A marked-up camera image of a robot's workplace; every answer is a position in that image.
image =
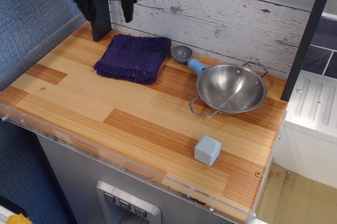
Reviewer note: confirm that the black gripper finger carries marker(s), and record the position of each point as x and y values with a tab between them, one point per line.
127	7
87	8

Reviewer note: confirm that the purple towel napkin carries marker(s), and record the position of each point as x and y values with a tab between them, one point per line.
134	59

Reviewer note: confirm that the grey blue measuring scoop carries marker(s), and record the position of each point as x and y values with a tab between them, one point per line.
183	55

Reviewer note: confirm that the clear acrylic table edge guard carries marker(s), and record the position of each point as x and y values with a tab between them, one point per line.
78	165

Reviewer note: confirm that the light grey cube block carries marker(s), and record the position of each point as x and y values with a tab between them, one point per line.
207	150

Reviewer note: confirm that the silver dispenser panel with buttons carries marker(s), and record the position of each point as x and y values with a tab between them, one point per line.
120	206

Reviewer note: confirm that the yellow object at corner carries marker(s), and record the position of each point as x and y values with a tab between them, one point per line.
18	219

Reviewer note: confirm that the white toy sink unit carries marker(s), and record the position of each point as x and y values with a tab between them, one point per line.
307	138

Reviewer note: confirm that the stainless steel two-handled bowl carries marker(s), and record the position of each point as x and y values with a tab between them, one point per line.
229	88

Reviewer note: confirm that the dark grey right post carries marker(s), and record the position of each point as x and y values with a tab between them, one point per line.
307	37

